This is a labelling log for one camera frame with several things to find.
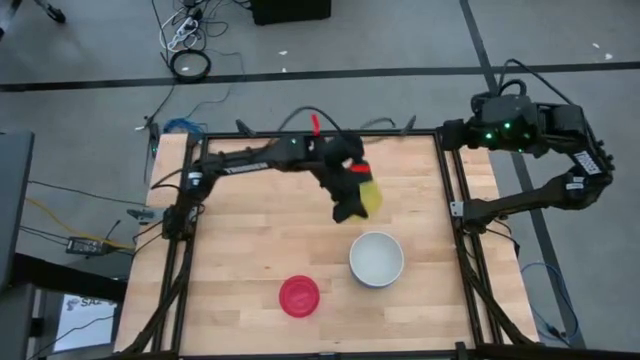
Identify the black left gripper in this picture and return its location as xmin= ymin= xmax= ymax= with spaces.
xmin=321 ymin=132 xmax=374 ymax=225

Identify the small yellow plastic bowl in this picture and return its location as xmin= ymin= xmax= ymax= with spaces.
xmin=355 ymin=178 xmax=385 ymax=221

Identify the large white plastic bowl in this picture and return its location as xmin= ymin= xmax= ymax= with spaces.
xmin=348 ymin=230 xmax=405 ymax=290

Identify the small red plastic bowl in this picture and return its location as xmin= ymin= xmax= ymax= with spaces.
xmin=278 ymin=274 xmax=321 ymax=319

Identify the black box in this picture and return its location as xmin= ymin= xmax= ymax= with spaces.
xmin=249 ymin=0 xmax=333 ymax=26

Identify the small black hub device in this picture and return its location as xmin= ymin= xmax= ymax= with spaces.
xmin=147 ymin=122 xmax=162 ymax=154

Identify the white power strip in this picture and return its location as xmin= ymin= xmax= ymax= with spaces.
xmin=167 ymin=16 xmax=199 ymax=51

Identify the black power adapter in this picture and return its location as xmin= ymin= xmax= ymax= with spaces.
xmin=66 ymin=236 xmax=108 ymax=256

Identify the white printed sign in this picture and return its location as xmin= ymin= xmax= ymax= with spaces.
xmin=52 ymin=293 xmax=119 ymax=354

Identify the grey cabinet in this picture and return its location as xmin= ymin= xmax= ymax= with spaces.
xmin=0 ymin=130 xmax=36 ymax=296

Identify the black chair leg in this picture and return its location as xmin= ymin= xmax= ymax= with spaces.
xmin=34 ymin=0 xmax=68 ymax=25

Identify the black metal table frame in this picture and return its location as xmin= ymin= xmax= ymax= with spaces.
xmin=117 ymin=115 xmax=539 ymax=360

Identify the long looping blue cable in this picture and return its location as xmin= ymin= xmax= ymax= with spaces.
xmin=519 ymin=261 xmax=581 ymax=346

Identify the bundled blue cable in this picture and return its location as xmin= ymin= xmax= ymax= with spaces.
xmin=163 ymin=117 xmax=209 ymax=135

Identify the coiled black cable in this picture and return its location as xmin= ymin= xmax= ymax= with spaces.
xmin=169 ymin=48 xmax=213 ymax=84

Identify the yellow cable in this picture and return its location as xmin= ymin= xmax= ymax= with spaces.
xmin=25 ymin=196 xmax=137 ymax=250

